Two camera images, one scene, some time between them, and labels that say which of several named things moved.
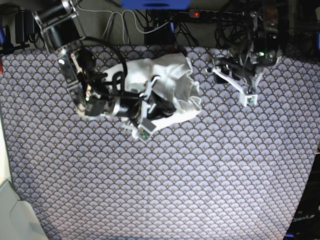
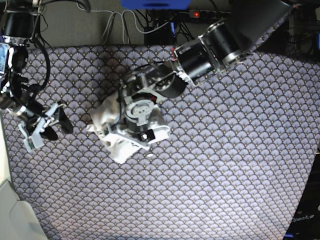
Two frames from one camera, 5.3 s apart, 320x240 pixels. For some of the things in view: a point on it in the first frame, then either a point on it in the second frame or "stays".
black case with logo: (306, 225) stays
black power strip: (209, 14) stays
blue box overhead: (154, 4) stays
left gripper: (143, 130) → (33, 139)
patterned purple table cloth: (237, 171) stays
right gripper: (248, 98) → (144, 124)
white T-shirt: (171, 75) → (105, 113)
